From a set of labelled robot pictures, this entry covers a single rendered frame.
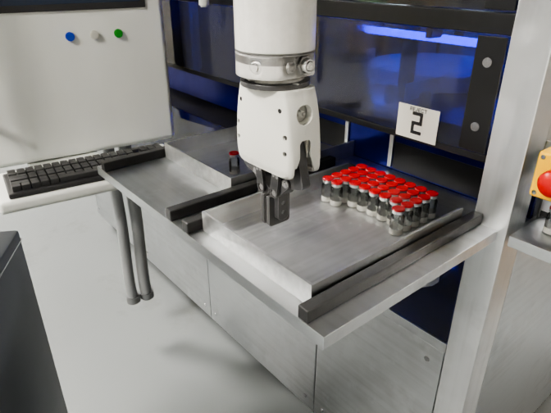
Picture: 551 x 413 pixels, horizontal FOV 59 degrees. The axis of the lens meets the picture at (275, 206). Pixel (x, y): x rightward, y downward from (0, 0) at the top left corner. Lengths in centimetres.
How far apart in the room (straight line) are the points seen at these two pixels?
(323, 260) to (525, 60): 41
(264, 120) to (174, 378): 137
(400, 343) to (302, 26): 79
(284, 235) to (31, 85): 83
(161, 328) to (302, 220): 126
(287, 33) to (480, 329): 68
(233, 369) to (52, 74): 110
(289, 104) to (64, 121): 98
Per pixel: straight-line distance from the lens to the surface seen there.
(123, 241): 170
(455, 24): 85
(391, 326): 112
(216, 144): 119
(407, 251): 73
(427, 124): 89
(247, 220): 83
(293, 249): 75
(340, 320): 62
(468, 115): 85
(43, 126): 141
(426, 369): 112
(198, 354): 187
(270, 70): 50
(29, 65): 137
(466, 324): 99
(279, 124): 51
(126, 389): 180
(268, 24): 49
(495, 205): 87
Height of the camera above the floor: 127
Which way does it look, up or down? 27 degrees down
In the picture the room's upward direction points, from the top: straight up
